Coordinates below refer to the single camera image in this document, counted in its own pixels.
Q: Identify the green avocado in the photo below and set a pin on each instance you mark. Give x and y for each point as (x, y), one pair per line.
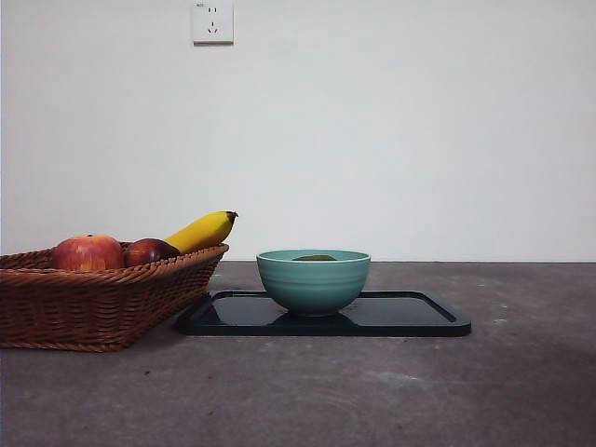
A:
(314, 257)

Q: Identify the teal bowl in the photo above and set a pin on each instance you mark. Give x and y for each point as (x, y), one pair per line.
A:
(314, 288)

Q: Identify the yellow banana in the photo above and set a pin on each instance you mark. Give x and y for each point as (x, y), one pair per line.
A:
(200, 233)

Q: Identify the black rectangular tray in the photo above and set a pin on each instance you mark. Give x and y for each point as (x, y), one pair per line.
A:
(410, 316)

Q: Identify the dark red plum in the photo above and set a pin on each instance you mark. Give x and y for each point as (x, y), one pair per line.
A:
(149, 251)

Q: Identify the red apple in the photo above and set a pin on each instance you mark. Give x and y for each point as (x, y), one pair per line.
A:
(88, 251)

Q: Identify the brown wicker basket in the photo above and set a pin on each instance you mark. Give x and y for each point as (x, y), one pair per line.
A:
(93, 307)

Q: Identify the white wall socket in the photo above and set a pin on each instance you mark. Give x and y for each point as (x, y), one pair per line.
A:
(213, 23)

